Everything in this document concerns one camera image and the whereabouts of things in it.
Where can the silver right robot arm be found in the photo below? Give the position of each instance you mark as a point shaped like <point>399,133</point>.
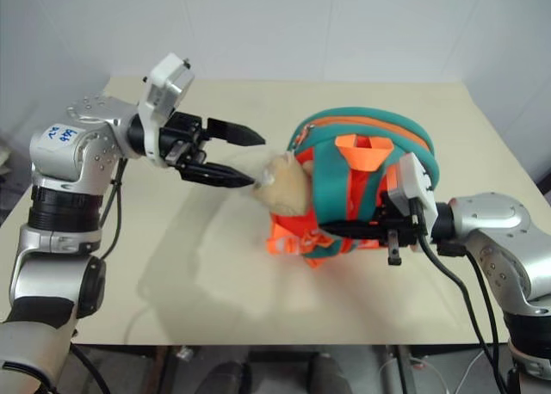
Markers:
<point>495,222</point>

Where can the beige plush toy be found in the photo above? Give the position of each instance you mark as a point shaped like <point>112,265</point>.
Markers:
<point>284,183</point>

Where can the orange and teal backpack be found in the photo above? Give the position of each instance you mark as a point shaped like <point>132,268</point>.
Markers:
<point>336,174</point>

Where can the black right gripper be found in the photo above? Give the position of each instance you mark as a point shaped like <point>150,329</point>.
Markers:
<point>396,228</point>

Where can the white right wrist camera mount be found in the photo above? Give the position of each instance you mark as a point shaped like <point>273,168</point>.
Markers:
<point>415,179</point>

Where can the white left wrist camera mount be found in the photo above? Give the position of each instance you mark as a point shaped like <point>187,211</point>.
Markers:
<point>161,88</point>

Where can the metal table leg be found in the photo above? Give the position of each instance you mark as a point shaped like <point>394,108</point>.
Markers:
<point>406,368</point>

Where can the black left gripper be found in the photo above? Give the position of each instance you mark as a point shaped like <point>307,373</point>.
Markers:
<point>183,140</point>

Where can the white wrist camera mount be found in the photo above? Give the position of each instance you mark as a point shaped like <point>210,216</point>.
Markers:
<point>415,179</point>
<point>161,88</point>

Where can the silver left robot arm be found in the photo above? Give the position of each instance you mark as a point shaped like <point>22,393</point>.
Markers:
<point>69,157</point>

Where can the small crumpled silver object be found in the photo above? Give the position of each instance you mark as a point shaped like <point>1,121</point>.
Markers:
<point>184,354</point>

